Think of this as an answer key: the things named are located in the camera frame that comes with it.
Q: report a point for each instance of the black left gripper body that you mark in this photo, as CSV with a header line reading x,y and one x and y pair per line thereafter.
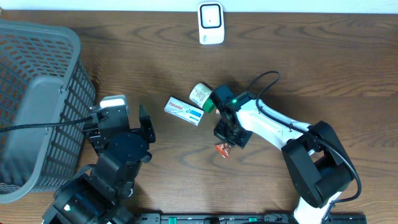
x,y
91,132

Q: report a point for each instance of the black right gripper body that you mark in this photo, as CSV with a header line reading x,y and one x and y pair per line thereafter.
x,y
232,135

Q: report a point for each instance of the orange Top chocolate bar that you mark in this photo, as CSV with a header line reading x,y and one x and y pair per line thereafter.
x,y
223,149

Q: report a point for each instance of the green lid jar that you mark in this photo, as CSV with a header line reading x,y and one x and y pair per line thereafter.
x,y
200,95

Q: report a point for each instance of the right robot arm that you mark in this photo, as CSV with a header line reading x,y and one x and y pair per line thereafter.
x,y
317,162

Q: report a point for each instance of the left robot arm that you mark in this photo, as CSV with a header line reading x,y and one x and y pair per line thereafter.
x,y
96,193

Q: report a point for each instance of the white barcode scanner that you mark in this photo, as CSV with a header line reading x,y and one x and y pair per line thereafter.
x,y
210,23

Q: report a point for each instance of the white Panadol box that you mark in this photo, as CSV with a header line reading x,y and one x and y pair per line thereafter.
x,y
184,111

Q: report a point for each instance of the grey plastic basket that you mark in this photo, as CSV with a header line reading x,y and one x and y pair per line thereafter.
x,y
45,94

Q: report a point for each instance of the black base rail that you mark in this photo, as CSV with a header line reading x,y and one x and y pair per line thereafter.
x,y
155,218

